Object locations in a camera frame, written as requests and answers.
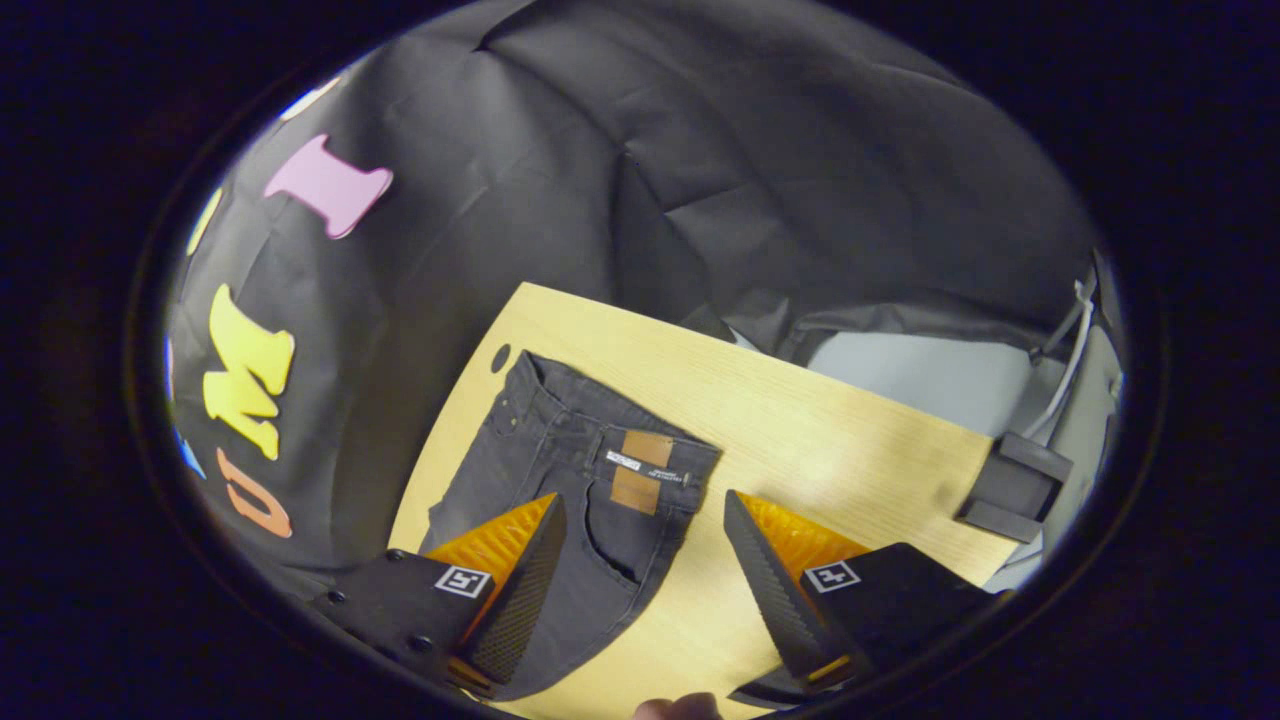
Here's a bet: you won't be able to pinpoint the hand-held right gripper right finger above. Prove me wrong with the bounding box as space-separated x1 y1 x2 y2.
722 488 1003 686

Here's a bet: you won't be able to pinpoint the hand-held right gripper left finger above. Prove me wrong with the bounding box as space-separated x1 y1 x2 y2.
308 490 569 701

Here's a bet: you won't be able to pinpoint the dark jeans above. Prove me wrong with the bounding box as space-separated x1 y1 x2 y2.
418 350 723 701

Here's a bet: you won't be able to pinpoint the black table clamp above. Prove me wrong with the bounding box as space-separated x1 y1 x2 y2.
955 432 1076 546

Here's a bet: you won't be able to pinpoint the black backdrop cloth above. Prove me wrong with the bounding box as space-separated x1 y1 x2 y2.
165 0 1101 601

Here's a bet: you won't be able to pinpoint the white cable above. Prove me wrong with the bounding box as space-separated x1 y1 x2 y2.
1025 278 1101 441

